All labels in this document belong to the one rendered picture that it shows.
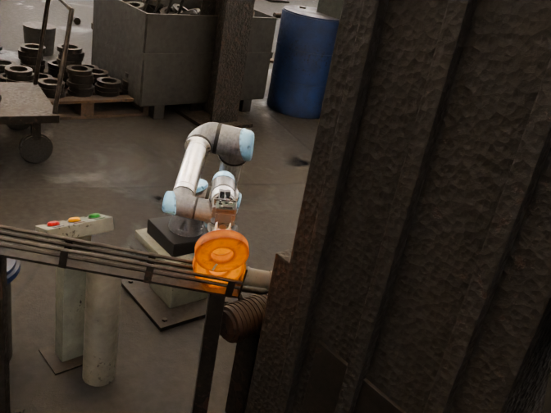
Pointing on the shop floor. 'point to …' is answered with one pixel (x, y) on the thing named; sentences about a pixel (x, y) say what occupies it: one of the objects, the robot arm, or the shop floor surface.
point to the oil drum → (302, 61)
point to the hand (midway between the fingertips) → (221, 245)
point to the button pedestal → (70, 296)
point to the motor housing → (240, 370)
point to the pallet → (71, 83)
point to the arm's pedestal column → (168, 303)
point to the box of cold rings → (172, 52)
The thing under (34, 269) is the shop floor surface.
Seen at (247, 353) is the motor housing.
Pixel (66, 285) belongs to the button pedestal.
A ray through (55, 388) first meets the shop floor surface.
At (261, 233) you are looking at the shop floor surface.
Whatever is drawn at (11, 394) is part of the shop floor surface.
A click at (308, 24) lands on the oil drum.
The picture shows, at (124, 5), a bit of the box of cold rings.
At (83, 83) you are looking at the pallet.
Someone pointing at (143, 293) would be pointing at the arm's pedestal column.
